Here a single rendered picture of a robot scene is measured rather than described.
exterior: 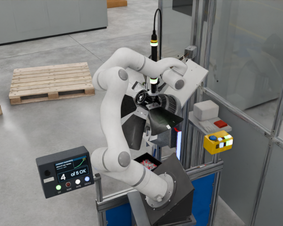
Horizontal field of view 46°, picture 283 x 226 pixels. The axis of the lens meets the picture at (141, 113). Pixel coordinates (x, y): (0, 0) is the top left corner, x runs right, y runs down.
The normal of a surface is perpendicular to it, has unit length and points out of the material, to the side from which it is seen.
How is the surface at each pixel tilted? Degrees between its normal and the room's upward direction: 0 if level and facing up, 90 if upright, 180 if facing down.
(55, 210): 0
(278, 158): 90
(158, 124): 21
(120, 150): 37
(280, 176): 90
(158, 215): 44
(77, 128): 1
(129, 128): 51
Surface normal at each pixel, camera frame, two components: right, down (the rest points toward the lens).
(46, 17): 0.51, 0.44
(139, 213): 0.00, -0.86
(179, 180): -0.68, -0.54
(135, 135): -0.13, -0.22
